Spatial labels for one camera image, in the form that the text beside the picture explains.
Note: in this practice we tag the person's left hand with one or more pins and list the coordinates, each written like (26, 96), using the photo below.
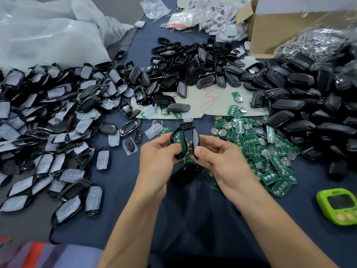
(159, 170)

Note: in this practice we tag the person's right hand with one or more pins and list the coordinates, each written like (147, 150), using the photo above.
(228, 170)

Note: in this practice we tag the lone glossy black shell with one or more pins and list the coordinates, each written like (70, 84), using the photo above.
(184, 175)

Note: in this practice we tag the small green circuit board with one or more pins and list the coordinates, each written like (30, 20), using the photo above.
(180, 143)

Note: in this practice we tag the pile of green circuit boards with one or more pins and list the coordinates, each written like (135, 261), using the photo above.
(268, 159)

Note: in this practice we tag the film-covered black shell cover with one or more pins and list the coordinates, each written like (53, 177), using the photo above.
(195, 139)

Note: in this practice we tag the pile of assembled black fobs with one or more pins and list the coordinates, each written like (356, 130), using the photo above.
(312, 111)

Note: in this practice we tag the pile of black shell halves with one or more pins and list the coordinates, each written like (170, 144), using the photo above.
(189, 69)

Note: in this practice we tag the pile of shells with pads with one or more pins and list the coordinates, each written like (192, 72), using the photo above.
(50, 122)

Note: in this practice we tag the person's right forearm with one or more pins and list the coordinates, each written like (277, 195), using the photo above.
(287, 234)

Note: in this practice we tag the person's left forearm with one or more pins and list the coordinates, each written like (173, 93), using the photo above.
(134, 234)

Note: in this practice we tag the clear plastic film piece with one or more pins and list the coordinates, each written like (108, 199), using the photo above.
(154, 130)

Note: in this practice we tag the black rubber button pad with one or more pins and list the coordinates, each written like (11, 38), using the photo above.
(187, 126)

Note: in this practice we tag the yellow-green object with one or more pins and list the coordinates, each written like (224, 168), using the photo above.
(337, 208)

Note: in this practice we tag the red blue striped bag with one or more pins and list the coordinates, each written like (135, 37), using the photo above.
(39, 254)

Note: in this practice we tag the small white object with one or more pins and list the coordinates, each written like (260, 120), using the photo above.
(139, 24)

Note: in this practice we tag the large open cardboard box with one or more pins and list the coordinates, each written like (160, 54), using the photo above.
(284, 33)

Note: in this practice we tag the heap of clear parts bags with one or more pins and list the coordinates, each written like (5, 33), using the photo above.
(223, 22)

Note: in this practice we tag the clear bag of metal parts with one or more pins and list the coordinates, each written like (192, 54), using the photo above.
(315, 44)

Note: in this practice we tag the clear bag with red label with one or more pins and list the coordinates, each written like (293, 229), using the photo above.
(183, 19)

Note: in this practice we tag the small crumpled clear plastic bag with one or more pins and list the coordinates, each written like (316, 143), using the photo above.
(155, 8)

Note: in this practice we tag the large white plastic bag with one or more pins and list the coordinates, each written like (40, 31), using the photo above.
(53, 36)

